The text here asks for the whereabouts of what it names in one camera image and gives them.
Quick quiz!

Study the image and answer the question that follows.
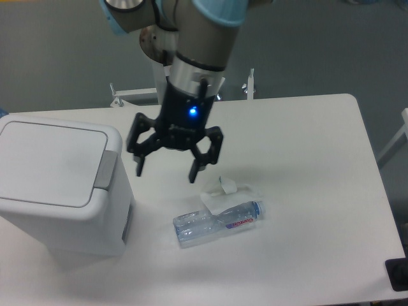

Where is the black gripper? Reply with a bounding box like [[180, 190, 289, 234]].
[[126, 78, 224, 184]]

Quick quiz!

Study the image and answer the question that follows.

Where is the white push-lid trash can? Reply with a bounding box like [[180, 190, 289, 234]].
[[1, 114, 134, 256]]

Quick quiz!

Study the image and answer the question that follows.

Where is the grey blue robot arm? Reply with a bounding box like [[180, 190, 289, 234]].
[[100, 1, 261, 182]]

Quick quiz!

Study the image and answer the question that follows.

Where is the crumpled white tissue paper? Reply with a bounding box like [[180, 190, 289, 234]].
[[200, 176, 263, 215]]

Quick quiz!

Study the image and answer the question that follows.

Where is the crushed clear plastic bottle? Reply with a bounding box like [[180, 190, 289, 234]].
[[173, 201, 266, 248]]

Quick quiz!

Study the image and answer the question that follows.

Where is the black clamp at table corner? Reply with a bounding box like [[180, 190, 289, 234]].
[[385, 258, 407, 292]]

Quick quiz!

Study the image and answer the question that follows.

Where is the white metal base frame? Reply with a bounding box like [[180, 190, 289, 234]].
[[109, 68, 256, 108]]

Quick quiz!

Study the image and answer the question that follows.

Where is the white frame at right edge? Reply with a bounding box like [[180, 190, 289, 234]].
[[377, 108, 407, 169]]

